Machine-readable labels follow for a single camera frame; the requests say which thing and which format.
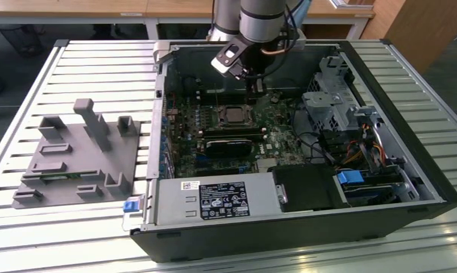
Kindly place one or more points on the white plastic tray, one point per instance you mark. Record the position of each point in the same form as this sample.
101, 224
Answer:
338, 3

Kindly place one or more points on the silver disk bay bracket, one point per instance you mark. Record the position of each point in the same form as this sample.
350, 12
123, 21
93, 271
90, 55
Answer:
403, 190

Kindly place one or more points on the wooden cabinet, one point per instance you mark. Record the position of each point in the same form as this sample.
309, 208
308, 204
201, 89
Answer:
423, 28

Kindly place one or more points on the silver disk bay cage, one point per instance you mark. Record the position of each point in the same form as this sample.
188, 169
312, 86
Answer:
328, 113

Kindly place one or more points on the blue disk carrier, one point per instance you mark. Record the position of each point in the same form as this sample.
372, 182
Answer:
350, 177

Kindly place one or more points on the CPU socket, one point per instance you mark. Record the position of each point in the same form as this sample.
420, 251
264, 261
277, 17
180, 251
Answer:
234, 125

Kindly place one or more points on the small silver heatsink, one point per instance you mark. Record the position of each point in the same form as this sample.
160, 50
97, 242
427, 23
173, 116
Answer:
268, 165

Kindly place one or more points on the blue case latch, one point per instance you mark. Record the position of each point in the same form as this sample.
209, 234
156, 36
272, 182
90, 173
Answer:
131, 206

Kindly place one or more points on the black plastic shroud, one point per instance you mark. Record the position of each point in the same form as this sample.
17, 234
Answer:
308, 187

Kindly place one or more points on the black mesh waste bin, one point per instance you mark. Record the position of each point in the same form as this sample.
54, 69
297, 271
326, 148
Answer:
23, 39

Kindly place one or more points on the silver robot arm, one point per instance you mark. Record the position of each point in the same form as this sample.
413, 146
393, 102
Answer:
261, 20

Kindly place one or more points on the black RAM slot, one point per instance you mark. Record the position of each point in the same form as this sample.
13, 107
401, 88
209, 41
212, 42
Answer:
233, 102
233, 95
233, 98
233, 129
233, 91

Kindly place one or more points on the green RAM stick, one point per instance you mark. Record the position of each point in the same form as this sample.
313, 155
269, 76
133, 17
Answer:
71, 176

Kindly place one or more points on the black graphics card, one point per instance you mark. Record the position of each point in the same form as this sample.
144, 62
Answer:
229, 148

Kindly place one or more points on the grey power supply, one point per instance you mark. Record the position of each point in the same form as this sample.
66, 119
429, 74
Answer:
176, 199

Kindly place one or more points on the wooden desk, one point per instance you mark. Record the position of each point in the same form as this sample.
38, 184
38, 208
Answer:
81, 8

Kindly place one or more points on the grey parts rack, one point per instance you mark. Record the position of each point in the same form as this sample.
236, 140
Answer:
81, 170

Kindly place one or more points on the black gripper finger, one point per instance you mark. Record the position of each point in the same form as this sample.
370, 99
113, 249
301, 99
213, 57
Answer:
250, 91
261, 90

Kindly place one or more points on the green motherboard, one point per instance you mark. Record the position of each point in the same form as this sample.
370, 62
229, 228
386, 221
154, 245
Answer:
281, 142

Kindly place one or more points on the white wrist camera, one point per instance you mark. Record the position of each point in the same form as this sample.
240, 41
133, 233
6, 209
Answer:
229, 59

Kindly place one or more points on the black PC case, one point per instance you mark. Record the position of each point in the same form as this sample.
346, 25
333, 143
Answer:
252, 241

